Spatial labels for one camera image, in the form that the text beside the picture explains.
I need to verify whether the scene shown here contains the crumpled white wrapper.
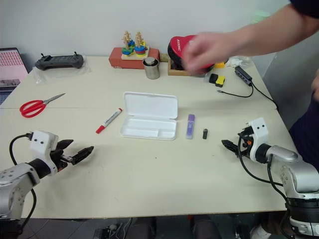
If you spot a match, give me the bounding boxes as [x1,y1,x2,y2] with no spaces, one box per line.
[225,55,250,69]

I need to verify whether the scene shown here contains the black cable with plug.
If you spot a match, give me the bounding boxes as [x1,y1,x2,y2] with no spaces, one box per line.
[216,84,255,99]

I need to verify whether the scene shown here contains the open laptop computer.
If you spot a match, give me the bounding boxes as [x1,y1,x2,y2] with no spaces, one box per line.
[0,47,29,107]

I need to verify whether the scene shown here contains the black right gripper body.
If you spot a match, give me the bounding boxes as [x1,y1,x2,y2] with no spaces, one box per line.
[237,126,255,160]

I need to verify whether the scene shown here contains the black handheld controller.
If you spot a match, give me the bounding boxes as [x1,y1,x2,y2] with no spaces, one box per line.
[34,51,85,71]

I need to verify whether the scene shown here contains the red capped white marker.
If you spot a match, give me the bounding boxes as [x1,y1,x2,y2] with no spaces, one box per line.
[95,107,124,135]

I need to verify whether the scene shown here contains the purple highlighter pen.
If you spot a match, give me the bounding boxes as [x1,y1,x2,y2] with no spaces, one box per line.
[185,114,196,140]

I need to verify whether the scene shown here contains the red and black cap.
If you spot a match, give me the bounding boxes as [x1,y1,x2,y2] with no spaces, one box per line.
[167,34,218,75]

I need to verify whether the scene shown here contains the grey usb hub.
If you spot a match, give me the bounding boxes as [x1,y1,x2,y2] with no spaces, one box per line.
[234,65,253,87]

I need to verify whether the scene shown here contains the black hub cable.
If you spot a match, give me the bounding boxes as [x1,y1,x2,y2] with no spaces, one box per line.
[252,84,279,111]

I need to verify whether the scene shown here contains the red rectangular box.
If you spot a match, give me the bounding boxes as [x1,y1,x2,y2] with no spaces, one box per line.
[108,47,160,70]

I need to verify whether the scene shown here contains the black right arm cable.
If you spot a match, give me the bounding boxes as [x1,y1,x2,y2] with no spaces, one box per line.
[237,134,291,208]

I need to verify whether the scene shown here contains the dark rounded shape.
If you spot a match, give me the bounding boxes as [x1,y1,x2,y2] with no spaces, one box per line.
[193,216,218,239]

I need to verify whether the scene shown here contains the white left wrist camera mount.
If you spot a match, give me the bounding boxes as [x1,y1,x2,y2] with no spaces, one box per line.
[28,130,59,176]

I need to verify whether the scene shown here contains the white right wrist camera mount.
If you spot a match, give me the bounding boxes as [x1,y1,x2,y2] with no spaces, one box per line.
[246,117,270,163]

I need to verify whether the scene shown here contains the wooden tray box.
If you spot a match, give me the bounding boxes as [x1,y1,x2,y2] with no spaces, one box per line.
[167,57,213,77]

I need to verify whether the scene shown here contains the white shoe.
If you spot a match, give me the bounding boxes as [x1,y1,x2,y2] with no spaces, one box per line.
[250,225,273,239]

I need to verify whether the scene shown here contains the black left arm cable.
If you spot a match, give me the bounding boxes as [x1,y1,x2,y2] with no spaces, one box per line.
[9,133,38,230]

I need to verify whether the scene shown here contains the wooden colourful stacking toy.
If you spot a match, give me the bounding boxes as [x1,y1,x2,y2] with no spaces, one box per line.
[121,30,151,61]

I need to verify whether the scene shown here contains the person's bare left hand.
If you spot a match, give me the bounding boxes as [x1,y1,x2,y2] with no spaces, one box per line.
[311,73,319,101]

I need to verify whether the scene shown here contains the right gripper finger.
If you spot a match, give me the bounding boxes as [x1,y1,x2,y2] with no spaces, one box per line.
[221,139,240,157]

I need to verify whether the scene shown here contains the black yellow board eraser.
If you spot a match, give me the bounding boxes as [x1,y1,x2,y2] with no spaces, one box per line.
[208,73,227,88]

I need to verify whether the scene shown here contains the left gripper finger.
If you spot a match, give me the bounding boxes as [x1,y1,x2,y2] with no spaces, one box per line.
[71,145,95,166]
[57,139,75,151]

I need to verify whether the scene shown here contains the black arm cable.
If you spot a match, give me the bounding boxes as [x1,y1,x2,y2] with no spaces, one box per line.
[9,133,38,230]
[237,134,291,208]

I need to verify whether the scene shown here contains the red handled scissors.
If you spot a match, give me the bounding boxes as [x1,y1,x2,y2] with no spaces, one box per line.
[19,92,67,119]

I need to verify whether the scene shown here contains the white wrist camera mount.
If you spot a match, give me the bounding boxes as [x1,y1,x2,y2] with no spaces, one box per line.
[28,130,59,176]
[246,117,270,163]

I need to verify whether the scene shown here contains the person's dark clothing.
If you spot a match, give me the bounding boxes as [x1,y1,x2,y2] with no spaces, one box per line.
[288,0,319,173]

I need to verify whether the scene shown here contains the round metal canister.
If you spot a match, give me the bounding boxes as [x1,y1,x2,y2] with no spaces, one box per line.
[143,56,160,80]

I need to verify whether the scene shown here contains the clear plastic bag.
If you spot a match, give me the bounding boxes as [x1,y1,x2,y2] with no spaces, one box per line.
[32,55,92,86]

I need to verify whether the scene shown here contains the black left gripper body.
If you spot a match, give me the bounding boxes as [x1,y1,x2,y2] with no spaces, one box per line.
[50,148,75,173]

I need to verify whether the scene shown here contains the person's bare right hand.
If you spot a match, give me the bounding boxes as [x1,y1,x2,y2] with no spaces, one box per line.
[181,31,242,75]

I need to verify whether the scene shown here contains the white plastic case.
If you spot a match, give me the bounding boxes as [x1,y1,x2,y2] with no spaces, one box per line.
[120,91,179,142]

